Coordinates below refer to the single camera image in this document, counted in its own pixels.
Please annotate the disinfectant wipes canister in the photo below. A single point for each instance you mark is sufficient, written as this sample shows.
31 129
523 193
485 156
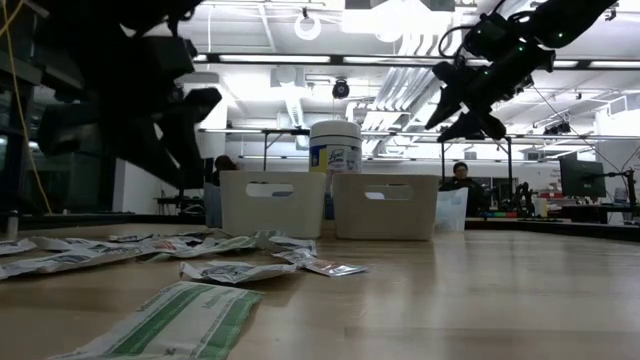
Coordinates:
335 146

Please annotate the black monitor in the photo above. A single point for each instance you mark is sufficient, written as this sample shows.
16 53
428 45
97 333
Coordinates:
582 177

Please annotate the black ceiling camera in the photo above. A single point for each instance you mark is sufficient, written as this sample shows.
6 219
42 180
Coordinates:
557 129

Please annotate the dark background desk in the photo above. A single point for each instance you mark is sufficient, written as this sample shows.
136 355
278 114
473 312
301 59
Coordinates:
180 200

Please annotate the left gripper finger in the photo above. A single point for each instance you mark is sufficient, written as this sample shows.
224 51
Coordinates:
185 150
147 155

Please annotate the clear plastic container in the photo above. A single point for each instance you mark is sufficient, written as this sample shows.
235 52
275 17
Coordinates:
452 210

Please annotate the black background robot arm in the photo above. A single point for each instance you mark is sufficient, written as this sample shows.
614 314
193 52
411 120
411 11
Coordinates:
522 197

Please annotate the black overhead camera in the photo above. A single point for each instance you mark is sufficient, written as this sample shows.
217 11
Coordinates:
340 89

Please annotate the dark background workbench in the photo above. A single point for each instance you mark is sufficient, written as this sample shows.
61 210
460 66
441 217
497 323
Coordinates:
600 212

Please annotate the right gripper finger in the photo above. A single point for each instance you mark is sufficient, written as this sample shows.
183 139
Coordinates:
462 129
442 110

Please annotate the red label wipe packet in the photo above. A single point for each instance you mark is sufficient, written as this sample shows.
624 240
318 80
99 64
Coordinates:
165 245

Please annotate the small grey cylinder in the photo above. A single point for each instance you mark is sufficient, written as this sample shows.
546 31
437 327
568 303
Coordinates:
12 225

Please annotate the colourful toy blocks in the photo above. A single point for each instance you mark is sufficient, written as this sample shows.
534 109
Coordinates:
500 214

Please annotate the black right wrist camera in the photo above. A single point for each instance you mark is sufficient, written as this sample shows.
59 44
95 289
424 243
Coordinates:
492 35

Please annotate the black background rig frame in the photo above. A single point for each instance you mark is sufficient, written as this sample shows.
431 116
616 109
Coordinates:
442 160

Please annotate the grey plastic bin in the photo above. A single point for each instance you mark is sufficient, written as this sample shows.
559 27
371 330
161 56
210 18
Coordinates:
385 215

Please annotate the black overhead rig beam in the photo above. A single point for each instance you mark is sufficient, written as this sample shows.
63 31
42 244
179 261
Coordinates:
325 60

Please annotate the white plastic bin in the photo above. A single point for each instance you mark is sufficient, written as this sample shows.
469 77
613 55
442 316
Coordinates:
272 210

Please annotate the person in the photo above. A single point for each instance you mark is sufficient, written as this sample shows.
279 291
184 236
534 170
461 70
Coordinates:
225 167
462 187

